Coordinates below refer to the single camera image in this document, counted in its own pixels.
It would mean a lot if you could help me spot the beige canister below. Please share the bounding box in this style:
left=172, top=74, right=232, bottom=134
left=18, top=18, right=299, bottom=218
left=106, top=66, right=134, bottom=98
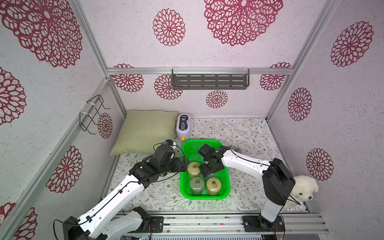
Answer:
left=188, top=162, right=201, bottom=179
left=206, top=177, right=222, bottom=196

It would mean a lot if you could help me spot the blue-grey canister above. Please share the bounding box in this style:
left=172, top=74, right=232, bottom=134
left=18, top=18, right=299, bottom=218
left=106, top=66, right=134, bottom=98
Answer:
left=230, top=146, right=243, bottom=154

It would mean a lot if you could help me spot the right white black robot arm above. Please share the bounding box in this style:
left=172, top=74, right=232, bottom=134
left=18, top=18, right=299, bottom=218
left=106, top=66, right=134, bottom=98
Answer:
left=198, top=144, right=296, bottom=225

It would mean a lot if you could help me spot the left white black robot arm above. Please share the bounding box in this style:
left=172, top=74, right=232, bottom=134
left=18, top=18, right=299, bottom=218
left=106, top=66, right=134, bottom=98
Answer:
left=63, top=140, right=190, bottom=240

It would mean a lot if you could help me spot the green plastic basket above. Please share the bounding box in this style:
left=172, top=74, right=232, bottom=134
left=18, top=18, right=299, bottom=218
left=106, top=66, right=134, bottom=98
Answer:
left=180, top=140, right=231, bottom=200

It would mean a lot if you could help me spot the grey-green canister front left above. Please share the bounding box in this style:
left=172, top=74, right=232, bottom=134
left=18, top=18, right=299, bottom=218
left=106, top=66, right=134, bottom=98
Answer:
left=190, top=177, right=205, bottom=196

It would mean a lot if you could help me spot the white digital clock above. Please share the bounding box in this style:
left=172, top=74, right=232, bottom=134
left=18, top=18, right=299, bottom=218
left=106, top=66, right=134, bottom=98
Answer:
left=176, top=113, right=192, bottom=141

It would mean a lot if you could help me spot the green pillow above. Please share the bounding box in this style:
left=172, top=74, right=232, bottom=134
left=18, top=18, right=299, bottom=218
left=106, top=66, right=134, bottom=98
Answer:
left=110, top=110, right=180, bottom=156

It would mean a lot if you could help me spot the white plush dog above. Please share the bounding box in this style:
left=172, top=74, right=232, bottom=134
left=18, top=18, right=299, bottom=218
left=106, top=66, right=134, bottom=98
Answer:
left=283, top=175, right=319, bottom=210

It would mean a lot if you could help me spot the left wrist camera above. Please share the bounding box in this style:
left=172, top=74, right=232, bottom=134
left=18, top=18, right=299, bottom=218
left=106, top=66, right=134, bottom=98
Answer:
left=165, top=140, right=177, bottom=149

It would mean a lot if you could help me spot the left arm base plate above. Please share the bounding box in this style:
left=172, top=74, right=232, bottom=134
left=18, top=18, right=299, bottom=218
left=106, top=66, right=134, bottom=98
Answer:
left=141, top=216, right=164, bottom=233

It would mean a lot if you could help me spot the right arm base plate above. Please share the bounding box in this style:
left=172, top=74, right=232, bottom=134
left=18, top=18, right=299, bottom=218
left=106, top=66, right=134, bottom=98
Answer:
left=242, top=215, right=286, bottom=233

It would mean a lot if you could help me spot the grey wall shelf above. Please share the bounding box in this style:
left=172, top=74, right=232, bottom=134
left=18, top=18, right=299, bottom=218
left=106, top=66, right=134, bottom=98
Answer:
left=171, top=70, right=250, bottom=90

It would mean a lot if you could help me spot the black wire wall rack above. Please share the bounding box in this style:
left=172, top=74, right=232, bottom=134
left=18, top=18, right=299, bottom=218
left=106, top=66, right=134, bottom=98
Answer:
left=79, top=94, right=110, bottom=135

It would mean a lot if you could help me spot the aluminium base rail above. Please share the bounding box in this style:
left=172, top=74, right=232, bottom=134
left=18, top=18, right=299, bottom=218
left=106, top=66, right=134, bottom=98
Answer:
left=115, top=212, right=330, bottom=236

